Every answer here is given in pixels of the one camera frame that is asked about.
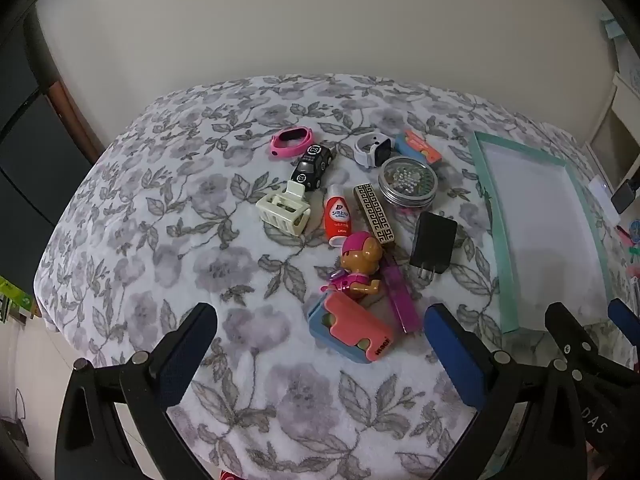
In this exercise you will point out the round metal tin with beads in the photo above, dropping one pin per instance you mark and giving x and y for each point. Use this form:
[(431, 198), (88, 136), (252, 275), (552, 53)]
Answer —
[(407, 180)]

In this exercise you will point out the pink and blue card holder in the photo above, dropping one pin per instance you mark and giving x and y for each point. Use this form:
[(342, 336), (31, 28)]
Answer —
[(350, 325)]

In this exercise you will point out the purple plastic ruler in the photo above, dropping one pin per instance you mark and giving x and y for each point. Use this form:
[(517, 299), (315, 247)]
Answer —
[(402, 305)]

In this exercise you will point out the colourful small trinkets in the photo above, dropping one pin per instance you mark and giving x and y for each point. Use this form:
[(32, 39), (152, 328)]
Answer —
[(632, 240)]

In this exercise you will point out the small white box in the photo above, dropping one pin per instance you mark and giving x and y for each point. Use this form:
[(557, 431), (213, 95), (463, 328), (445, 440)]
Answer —
[(600, 187)]

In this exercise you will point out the white smartwatch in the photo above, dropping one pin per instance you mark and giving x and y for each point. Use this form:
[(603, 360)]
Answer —
[(380, 151)]

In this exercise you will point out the green packet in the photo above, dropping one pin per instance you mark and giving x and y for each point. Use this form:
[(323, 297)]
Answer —
[(7, 295)]

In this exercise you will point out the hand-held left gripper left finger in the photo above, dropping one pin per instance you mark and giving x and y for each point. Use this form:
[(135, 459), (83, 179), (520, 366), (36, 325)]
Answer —
[(185, 355)]

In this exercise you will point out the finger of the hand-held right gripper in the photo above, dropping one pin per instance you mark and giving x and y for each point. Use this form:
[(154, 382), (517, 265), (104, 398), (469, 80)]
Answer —
[(565, 330), (625, 320)]

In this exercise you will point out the pink fitness band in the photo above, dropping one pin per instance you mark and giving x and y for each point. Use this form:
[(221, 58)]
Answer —
[(276, 147)]

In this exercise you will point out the dark cabinet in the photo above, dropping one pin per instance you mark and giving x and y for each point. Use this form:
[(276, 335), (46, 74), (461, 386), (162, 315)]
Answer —
[(25, 160)]

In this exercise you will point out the blue and orange small box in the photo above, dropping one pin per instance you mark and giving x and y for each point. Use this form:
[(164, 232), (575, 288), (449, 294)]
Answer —
[(420, 147)]

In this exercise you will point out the floral grey white blanket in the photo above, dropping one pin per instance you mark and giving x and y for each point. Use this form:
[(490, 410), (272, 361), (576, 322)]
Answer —
[(150, 260)]

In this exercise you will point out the cream hair claw clip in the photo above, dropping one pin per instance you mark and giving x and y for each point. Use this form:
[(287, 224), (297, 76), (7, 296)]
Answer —
[(280, 215)]

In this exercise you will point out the light blue paper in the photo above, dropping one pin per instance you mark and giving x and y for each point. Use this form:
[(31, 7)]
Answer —
[(612, 27)]

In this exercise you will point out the brown wooden frame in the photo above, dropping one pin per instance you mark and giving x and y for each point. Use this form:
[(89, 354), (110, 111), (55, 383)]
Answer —
[(70, 105)]

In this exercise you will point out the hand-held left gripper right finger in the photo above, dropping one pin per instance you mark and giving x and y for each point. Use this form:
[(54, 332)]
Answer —
[(460, 355)]

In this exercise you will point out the red and white small bottle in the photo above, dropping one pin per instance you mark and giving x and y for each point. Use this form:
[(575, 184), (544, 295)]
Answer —
[(339, 220)]

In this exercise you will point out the dark small gadget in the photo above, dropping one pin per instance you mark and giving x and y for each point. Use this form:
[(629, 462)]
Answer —
[(625, 197)]

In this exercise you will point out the pink puppy toy figure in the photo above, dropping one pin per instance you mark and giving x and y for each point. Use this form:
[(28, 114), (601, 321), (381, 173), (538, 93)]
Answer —
[(360, 255)]

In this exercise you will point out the gold patterned rectangular case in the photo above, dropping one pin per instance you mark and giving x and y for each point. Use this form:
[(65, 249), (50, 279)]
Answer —
[(375, 212)]

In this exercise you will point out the mint green tray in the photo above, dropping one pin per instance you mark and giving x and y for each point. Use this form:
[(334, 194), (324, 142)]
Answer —
[(540, 220)]

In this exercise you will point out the black power adapter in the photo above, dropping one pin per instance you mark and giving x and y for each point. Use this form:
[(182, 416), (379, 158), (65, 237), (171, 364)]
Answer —
[(432, 240)]

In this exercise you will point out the white nightstand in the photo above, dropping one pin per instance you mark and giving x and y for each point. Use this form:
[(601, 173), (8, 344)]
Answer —
[(615, 125)]

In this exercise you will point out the black toy car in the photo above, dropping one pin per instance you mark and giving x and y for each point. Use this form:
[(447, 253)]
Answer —
[(312, 165)]

